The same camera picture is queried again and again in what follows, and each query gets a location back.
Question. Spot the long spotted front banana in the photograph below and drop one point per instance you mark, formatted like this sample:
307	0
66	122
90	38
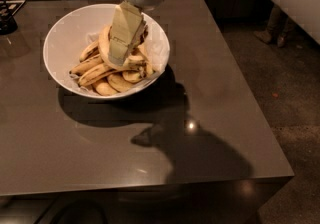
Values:
94	74

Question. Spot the small banana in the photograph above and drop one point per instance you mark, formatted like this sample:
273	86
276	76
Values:
132	76
90	51

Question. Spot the bottom left banana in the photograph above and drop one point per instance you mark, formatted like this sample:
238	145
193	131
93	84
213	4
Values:
103	88

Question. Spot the upper left small banana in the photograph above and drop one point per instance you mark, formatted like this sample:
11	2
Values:
90	51

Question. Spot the white paper bowl liner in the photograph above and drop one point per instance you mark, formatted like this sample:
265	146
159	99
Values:
155	49

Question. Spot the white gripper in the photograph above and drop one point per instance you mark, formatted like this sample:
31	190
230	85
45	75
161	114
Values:
126	21

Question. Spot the black object at left edge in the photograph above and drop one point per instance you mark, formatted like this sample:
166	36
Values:
7	21

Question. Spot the white bowl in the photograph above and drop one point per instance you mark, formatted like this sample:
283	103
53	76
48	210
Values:
70	35

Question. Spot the large curved top banana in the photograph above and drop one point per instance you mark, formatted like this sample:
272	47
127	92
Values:
132	61

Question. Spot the small right banana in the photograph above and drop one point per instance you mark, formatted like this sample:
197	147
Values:
132	76

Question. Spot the person's feet in background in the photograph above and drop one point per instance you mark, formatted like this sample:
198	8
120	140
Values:
278	28

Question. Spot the left lower banana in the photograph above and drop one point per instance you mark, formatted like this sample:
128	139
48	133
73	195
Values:
85	65

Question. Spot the bottom middle banana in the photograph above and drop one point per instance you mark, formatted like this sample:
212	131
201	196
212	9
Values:
119	83

